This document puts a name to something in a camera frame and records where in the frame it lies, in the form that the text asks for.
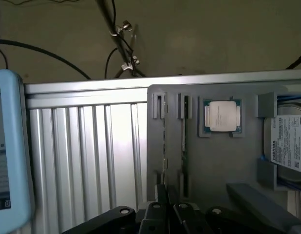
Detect thick black cable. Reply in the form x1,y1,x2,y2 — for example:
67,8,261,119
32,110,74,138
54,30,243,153
0,38,92,80

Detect green RAM stick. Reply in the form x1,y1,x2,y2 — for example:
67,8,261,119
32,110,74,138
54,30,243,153
181,95,190,197

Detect silver hard disk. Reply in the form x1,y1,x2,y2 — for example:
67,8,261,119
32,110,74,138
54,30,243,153
262,103,301,190

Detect dark metal rod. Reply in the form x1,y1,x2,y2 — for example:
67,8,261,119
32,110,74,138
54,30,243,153
95,0,148,78

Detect grey parts rack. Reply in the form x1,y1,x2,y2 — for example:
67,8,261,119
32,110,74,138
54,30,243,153
147,84,301,234

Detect metal clamp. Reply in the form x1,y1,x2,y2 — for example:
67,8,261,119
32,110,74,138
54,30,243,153
120,55,141,71
109,20,134,37

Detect light blue teach pendant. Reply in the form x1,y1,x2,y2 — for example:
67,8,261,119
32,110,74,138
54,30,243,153
0,69,36,234

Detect blue disk carrier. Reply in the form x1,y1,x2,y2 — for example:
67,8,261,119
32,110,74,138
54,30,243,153
261,94,301,191

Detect silver CPU chip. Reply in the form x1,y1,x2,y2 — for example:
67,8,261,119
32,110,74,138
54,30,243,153
203,98,243,135

